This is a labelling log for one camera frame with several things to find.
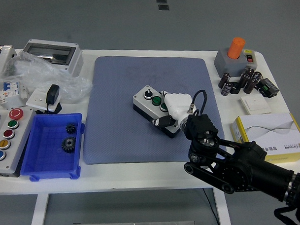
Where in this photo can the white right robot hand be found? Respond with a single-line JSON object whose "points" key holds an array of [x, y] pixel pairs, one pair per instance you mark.
{"points": [[177, 103]]}

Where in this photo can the grey four-button control box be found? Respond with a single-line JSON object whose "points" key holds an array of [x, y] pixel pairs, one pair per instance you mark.
{"points": [[140, 98]]}

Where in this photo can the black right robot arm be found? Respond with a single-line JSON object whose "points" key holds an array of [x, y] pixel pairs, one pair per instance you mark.
{"points": [[236, 169]]}

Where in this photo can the grey five-button control box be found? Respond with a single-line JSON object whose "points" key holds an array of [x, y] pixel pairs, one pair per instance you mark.
{"points": [[17, 142]]}

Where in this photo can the black capacitor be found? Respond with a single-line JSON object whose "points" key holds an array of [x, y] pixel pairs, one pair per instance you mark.
{"points": [[225, 79], [226, 89], [244, 80], [256, 75], [250, 86], [249, 71]]}

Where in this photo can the blue-grey padded mat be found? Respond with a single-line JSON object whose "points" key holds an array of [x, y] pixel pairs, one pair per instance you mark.
{"points": [[139, 146]]}

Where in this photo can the grey block holder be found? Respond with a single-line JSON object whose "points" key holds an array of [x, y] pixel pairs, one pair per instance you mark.
{"points": [[230, 67]]}

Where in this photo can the orange cylinder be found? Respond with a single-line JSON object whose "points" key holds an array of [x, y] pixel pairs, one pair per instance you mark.
{"points": [[236, 47]]}

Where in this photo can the yellow and white cardboard box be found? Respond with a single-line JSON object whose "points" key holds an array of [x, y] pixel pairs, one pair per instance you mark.
{"points": [[263, 126]]}

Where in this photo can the black module with green terminal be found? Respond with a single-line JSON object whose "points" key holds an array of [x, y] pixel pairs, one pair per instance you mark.
{"points": [[269, 87]]}

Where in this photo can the dark floor outlet plate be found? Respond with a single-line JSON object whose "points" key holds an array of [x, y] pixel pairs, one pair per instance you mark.
{"points": [[161, 0], [163, 7]]}

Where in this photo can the small black gear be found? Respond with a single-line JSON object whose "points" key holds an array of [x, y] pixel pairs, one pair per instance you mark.
{"points": [[71, 128]]}

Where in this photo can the white table leg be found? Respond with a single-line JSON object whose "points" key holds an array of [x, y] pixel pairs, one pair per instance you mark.
{"points": [[40, 210], [223, 209]]}

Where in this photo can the large black gear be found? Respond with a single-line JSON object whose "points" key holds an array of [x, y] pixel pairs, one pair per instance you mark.
{"points": [[65, 145]]}

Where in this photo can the black power adapter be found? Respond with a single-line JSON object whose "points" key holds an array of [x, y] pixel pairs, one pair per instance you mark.
{"points": [[52, 93]]}

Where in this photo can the clear plastic bag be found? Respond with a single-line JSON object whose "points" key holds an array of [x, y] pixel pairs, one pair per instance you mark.
{"points": [[43, 71]]}

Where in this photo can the blue plastic bin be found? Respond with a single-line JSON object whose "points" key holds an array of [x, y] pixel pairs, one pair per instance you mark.
{"points": [[45, 158]]}

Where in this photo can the white circuit breaker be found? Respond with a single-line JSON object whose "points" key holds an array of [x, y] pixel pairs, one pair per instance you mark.
{"points": [[11, 88]]}

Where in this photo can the white device with orange print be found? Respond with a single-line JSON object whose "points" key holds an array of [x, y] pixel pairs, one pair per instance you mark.
{"points": [[2, 98]]}

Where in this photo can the white rectangular box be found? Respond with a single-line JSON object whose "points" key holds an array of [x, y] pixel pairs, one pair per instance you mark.
{"points": [[5, 58]]}

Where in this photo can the white wall switch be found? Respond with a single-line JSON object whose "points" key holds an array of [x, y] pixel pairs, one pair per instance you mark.
{"points": [[255, 103]]}

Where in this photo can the grey switch with red button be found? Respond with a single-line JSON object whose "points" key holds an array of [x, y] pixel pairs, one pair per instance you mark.
{"points": [[250, 63]]}

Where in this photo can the grey enclosure with clear cover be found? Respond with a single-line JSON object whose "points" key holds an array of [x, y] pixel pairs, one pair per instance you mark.
{"points": [[75, 63]]}

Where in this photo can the white wall socket plate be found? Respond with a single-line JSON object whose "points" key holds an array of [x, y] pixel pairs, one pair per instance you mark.
{"points": [[35, 98]]}

